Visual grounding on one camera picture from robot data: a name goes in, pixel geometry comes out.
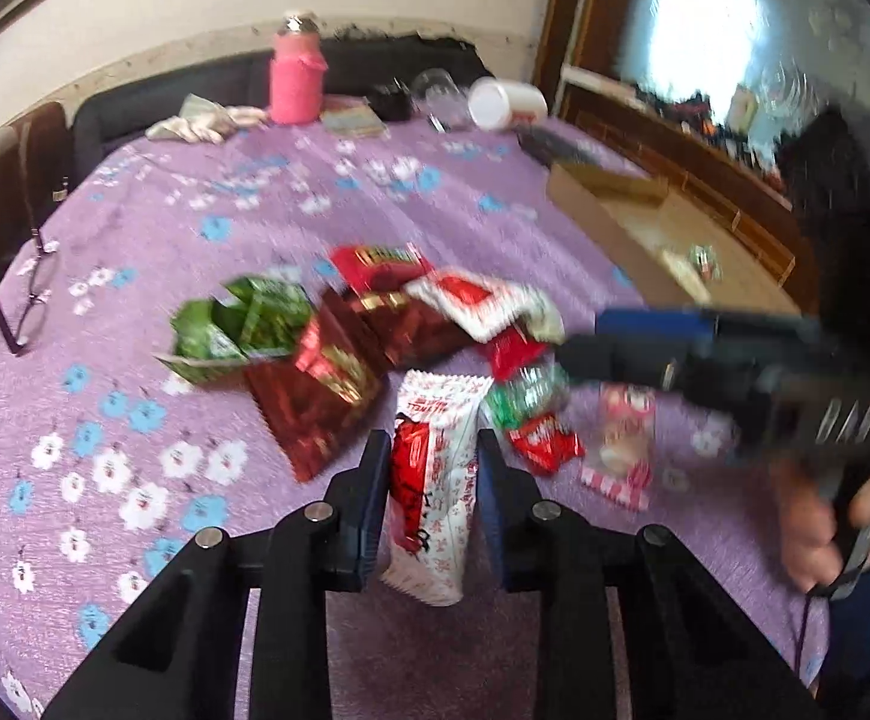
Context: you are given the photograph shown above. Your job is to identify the pink white snack packet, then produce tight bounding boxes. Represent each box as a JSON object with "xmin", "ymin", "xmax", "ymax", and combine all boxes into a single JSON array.
[{"xmin": 580, "ymin": 381, "xmax": 659, "ymax": 512}]

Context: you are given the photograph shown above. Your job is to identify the person's dark clothing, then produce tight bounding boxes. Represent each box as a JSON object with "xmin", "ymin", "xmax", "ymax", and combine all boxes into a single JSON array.
[{"xmin": 776, "ymin": 109, "xmax": 870, "ymax": 335}]

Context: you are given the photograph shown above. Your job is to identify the small black cup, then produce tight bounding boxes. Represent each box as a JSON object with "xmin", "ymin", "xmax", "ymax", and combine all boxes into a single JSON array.
[{"xmin": 370, "ymin": 81, "xmax": 415, "ymax": 122}]

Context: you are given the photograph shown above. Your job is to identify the black remote control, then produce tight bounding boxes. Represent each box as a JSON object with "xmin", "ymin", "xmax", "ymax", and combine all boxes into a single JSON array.
[{"xmin": 516, "ymin": 123, "xmax": 602, "ymax": 167}]

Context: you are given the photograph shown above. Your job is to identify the black sofa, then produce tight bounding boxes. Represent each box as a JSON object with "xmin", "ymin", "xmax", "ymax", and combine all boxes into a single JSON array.
[{"xmin": 71, "ymin": 40, "xmax": 497, "ymax": 166}]

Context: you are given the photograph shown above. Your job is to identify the cardboard box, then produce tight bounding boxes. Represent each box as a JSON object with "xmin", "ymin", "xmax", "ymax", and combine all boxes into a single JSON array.
[{"xmin": 546, "ymin": 160, "xmax": 805, "ymax": 316}]

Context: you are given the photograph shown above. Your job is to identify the brown chair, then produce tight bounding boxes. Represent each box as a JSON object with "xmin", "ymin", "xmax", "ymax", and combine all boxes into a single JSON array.
[{"xmin": 0, "ymin": 100, "xmax": 70, "ymax": 323}]

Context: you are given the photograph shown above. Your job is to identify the person's right hand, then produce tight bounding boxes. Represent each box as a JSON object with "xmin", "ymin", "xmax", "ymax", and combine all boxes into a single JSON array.
[{"xmin": 771, "ymin": 446, "xmax": 870, "ymax": 593}]

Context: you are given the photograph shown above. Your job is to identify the small red snack packet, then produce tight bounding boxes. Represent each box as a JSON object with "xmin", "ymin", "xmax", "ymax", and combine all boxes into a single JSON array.
[
  {"xmin": 505, "ymin": 416, "xmax": 587, "ymax": 475},
  {"xmin": 480, "ymin": 334, "xmax": 550, "ymax": 381}
]

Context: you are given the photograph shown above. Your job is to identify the green clear candy wrapper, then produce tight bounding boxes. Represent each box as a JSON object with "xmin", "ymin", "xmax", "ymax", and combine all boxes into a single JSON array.
[{"xmin": 489, "ymin": 366, "xmax": 572, "ymax": 430}]

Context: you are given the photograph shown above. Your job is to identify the pink knit-sleeved bottle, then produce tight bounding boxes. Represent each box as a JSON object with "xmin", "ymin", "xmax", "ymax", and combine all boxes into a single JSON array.
[{"xmin": 268, "ymin": 11, "xmax": 329, "ymax": 125}]

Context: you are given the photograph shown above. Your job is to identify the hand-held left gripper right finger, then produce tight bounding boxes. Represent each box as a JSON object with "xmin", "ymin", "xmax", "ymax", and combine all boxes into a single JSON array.
[{"xmin": 476, "ymin": 427, "xmax": 826, "ymax": 720}]

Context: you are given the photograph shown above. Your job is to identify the eyeglasses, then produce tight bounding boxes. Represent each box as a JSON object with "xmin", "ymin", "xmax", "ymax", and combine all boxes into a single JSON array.
[{"xmin": 0, "ymin": 227, "xmax": 62, "ymax": 355}]

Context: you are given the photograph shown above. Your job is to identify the large white red snack packet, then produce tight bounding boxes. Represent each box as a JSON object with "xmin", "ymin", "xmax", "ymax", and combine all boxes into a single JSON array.
[{"xmin": 379, "ymin": 370, "xmax": 497, "ymax": 608}]

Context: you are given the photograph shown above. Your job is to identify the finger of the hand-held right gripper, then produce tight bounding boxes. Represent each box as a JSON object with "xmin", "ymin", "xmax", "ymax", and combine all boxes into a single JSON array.
[
  {"xmin": 557, "ymin": 335, "xmax": 685, "ymax": 392},
  {"xmin": 595, "ymin": 306, "xmax": 717, "ymax": 340}
]

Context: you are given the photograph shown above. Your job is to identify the bright red snack packet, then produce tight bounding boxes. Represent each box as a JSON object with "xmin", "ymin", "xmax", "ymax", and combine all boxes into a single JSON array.
[{"xmin": 328, "ymin": 242, "xmax": 436, "ymax": 297}]

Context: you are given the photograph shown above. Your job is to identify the white cloth gloves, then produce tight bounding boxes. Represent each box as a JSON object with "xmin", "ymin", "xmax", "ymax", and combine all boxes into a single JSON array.
[{"xmin": 145, "ymin": 93, "xmax": 268, "ymax": 145}]

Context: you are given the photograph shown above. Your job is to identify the white plastic jar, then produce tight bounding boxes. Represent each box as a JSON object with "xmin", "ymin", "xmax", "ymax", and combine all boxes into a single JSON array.
[{"xmin": 467, "ymin": 76, "xmax": 549, "ymax": 131}]

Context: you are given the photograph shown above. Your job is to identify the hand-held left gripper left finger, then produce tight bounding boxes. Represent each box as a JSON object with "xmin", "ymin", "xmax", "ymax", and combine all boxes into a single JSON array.
[{"xmin": 43, "ymin": 429, "xmax": 392, "ymax": 720}]

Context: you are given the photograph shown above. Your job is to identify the clear plastic bag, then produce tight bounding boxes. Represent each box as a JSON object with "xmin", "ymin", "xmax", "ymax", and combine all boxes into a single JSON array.
[{"xmin": 411, "ymin": 68, "xmax": 475, "ymax": 130}]

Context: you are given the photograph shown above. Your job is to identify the paper booklet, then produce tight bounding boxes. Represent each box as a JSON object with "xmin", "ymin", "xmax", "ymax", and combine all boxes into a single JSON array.
[{"xmin": 319, "ymin": 100, "xmax": 389, "ymax": 139}]

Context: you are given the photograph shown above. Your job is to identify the wooden cabinet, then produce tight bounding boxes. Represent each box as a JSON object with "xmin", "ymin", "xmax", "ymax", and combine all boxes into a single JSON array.
[{"xmin": 532, "ymin": 0, "xmax": 870, "ymax": 316}]

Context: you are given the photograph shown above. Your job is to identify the dark red snack packet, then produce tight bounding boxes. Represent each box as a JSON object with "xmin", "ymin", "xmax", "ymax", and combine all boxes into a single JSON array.
[
  {"xmin": 246, "ymin": 315, "xmax": 387, "ymax": 482},
  {"xmin": 341, "ymin": 289, "xmax": 475, "ymax": 376}
]

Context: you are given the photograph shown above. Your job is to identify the green snack packet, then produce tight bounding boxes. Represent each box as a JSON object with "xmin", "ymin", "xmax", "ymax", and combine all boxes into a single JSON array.
[
  {"xmin": 221, "ymin": 276, "xmax": 325, "ymax": 357},
  {"xmin": 154, "ymin": 298, "xmax": 252, "ymax": 385}
]

